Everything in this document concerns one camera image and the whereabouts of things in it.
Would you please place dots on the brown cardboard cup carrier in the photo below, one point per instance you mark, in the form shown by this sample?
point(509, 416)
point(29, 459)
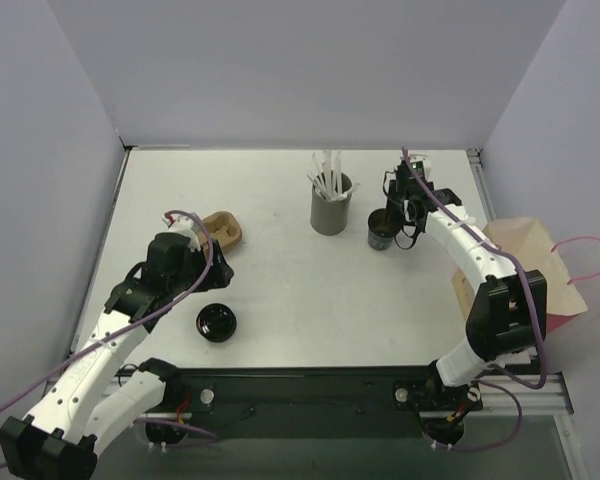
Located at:
point(224, 227)

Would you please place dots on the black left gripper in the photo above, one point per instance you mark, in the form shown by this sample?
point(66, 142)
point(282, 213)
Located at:
point(219, 270)

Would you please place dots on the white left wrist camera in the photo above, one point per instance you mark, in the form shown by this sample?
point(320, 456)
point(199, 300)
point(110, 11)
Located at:
point(184, 225)

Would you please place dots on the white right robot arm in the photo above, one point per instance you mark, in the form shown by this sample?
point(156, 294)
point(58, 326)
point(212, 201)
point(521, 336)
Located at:
point(508, 313)

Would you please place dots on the black cup lid stack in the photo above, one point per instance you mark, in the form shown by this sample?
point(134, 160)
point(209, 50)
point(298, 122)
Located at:
point(216, 322)

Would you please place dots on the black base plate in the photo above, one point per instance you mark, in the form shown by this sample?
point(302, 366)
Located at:
point(383, 402)

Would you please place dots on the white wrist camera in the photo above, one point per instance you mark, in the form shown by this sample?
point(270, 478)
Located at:
point(184, 225)
point(421, 164)

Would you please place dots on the aluminium frame rail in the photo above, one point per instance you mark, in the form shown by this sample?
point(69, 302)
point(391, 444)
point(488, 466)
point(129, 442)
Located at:
point(553, 398)

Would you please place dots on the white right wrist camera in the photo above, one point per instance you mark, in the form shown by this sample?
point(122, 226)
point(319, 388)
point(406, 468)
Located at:
point(421, 164)

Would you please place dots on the grey cylindrical holder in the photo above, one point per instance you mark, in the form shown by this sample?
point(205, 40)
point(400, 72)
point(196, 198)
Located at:
point(327, 217)

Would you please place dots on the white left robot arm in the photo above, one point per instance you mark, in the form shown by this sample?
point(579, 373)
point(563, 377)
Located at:
point(63, 435)

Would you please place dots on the white stirrer sticks bundle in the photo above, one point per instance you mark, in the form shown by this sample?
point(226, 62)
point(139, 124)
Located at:
point(328, 179)

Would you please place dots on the dark coffee cup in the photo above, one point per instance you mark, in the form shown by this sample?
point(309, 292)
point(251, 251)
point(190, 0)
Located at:
point(381, 230)

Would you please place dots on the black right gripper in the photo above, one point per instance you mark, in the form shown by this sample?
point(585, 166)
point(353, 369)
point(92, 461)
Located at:
point(394, 203)

